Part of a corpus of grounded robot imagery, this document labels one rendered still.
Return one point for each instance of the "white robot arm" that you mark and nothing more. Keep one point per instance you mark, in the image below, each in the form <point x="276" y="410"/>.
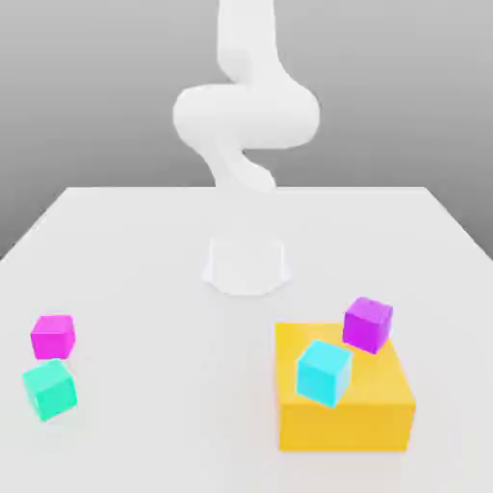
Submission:
<point x="246" y="115"/>

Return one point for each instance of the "small purple cube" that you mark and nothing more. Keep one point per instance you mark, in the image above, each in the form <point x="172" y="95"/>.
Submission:
<point x="366" y="325"/>

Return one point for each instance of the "small cyan cube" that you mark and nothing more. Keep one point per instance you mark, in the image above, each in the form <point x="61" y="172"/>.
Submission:
<point x="323" y="373"/>

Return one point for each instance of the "small magenta cube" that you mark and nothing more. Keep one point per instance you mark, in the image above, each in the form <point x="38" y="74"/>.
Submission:
<point x="52" y="337"/>

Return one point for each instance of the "small green cube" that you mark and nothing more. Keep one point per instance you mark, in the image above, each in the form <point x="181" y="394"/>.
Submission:
<point x="49" y="389"/>

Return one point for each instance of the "large yellow box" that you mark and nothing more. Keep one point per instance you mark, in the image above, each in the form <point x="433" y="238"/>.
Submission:
<point x="346" y="420"/>

